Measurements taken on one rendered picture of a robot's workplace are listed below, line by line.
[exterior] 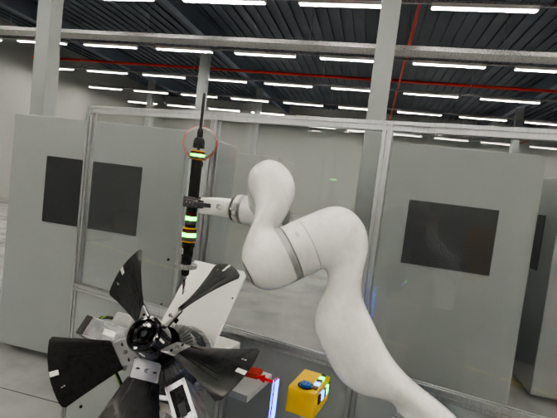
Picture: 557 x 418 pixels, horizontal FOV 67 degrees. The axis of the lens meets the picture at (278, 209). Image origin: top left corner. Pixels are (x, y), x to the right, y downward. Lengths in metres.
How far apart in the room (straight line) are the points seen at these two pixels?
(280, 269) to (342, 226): 0.13
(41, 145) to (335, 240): 3.53
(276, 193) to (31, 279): 3.57
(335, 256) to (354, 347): 0.15
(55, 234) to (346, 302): 3.44
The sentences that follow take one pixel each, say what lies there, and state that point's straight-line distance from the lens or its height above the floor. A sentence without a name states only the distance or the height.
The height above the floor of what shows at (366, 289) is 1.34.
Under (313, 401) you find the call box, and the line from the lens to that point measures 1.51.
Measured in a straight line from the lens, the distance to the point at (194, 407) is 1.45.
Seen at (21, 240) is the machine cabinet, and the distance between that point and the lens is 4.22.
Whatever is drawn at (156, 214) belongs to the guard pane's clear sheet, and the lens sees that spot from 2.35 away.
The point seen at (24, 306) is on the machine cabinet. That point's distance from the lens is 4.30.
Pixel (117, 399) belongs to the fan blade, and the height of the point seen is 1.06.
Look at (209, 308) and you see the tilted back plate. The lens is 1.72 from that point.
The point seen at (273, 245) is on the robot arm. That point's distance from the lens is 0.72.
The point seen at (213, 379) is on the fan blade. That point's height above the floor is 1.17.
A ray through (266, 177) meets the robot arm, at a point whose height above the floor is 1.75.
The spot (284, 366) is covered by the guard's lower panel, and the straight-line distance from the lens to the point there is 2.08.
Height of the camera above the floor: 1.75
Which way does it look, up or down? 4 degrees down
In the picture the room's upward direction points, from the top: 7 degrees clockwise
